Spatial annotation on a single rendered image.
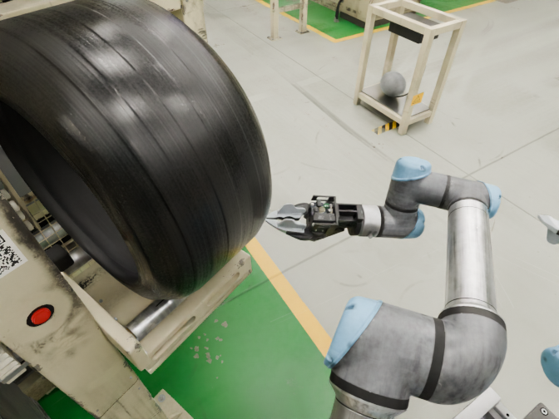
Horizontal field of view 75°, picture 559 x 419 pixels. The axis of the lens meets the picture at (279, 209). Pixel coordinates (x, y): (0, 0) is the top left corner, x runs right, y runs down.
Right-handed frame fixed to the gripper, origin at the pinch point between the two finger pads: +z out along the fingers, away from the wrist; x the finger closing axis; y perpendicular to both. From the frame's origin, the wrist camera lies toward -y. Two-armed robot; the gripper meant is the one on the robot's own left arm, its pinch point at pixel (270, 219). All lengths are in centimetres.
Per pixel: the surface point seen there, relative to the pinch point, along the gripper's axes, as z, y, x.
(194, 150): 15.0, 30.9, 2.7
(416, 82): -117, -103, -155
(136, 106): 22.5, 36.0, -0.1
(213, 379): 13, -101, 33
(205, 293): 14.2, -15.0, 13.8
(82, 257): 45.4, -17.6, 4.9
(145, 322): 26.1, -8.0, 21.9
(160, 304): 23.5, -8.8, 17.9
